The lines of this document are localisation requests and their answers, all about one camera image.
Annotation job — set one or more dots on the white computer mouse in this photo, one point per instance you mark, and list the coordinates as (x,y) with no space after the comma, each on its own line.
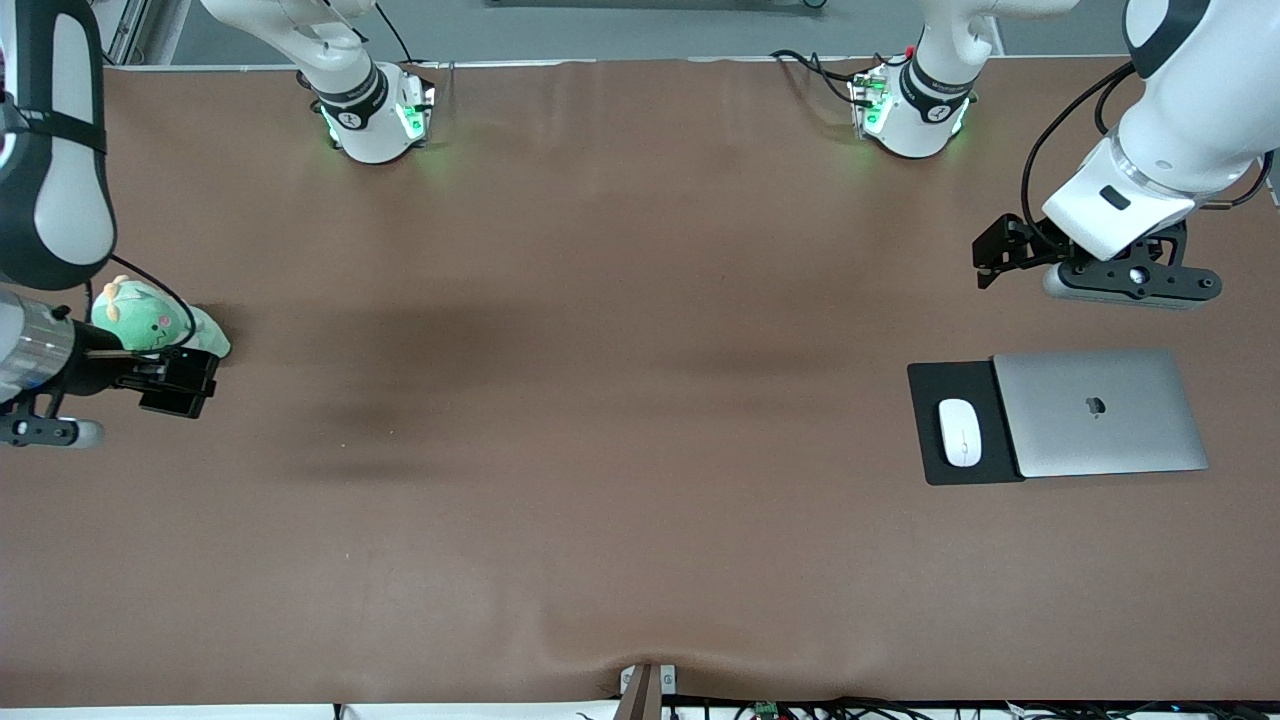
(960,432)

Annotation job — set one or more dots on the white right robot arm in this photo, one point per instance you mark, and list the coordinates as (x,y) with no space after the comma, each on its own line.
(60,200)

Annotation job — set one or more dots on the aluminium frame post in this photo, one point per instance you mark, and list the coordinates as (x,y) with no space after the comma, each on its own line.
(125,30)

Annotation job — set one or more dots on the green plush dinosaur toy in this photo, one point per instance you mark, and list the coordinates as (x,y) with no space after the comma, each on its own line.
(145,320)

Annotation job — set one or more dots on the black mouse pad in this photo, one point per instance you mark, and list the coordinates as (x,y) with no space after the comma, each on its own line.
(925,440)

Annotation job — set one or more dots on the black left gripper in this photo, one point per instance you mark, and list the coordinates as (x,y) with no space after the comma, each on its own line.
(1033,244)

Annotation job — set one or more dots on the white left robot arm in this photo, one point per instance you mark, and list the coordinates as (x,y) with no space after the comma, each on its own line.
(1180,120)

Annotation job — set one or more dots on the silver closed laptop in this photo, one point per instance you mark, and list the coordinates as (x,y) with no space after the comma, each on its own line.
(1050,420)

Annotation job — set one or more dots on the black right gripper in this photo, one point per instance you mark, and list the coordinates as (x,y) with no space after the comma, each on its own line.
(92,371)

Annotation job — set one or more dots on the metal table edge bracket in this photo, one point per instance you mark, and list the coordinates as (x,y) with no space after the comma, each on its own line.
(645,690)

